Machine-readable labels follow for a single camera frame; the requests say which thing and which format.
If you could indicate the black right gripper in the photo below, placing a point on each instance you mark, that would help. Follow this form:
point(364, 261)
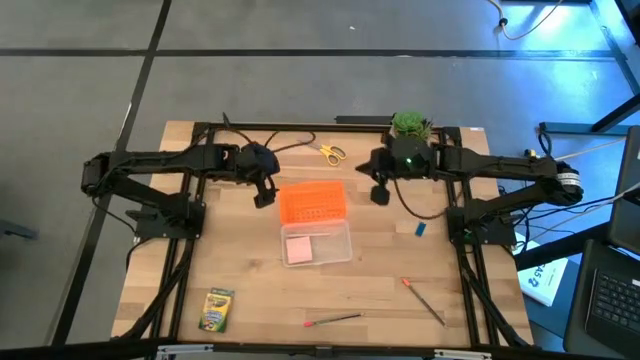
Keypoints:
point(410, 160)

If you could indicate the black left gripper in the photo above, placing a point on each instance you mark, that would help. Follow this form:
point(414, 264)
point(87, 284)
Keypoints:
point(245, 162)

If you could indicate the yellow grey scissors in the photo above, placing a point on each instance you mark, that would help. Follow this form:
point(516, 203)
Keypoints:
point(326, 149)

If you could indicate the blue eraser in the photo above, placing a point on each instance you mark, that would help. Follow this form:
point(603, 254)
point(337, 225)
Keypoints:
point(421, 229)

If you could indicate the pink sticky note pad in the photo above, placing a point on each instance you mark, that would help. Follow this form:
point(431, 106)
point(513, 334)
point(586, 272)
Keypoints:
point(299, 250)

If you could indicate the brown pencil red eraser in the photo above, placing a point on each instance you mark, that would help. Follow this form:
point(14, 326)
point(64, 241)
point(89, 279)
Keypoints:
point(424, 302)

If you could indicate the yellow green crayon box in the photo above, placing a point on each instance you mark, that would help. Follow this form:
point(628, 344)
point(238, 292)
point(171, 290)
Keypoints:
point(216, 310)

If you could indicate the black pencil pink eraser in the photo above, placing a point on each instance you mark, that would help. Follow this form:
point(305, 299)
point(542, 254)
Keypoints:
point(332, 319)

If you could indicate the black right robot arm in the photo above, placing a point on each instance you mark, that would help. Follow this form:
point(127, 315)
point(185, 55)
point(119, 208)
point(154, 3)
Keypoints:
point(500, 167)

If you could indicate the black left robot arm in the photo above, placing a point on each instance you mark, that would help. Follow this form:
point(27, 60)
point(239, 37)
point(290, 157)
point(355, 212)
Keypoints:
point(165, 160)

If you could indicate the green plant white patterned pot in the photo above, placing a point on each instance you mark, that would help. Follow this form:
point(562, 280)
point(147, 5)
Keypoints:
point(411, 124)

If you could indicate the orange perforated box lid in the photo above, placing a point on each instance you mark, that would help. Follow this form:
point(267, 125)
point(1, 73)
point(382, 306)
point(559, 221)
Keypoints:
point(312, 202)

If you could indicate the clear plastic pencil box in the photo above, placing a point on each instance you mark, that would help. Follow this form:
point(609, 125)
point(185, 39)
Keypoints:
point(330, 245)

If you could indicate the black slanted desk bar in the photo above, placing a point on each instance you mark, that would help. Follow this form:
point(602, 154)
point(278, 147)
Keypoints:
point(560, 248)

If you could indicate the black desk base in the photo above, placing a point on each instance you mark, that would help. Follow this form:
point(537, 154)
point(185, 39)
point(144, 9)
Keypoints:
point(575, 128)

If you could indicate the white booklet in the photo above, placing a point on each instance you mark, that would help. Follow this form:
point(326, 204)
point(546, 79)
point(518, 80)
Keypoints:
point(542, 282)

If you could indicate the black monitor panel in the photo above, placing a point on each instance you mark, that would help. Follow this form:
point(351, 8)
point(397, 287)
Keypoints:
point(627, 210)

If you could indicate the grey chair leg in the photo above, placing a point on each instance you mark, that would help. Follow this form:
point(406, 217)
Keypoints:
point(15, 231)

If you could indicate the black crossbar silver brackets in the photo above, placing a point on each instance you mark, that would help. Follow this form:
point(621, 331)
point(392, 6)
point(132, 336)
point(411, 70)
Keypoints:
point(75, 350)

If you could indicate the black laptop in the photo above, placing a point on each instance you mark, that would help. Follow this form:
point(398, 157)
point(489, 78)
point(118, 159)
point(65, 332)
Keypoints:
point(615, 300)

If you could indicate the black aluminium table frame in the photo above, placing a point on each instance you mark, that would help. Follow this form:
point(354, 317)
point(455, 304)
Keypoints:
point(300, 126)

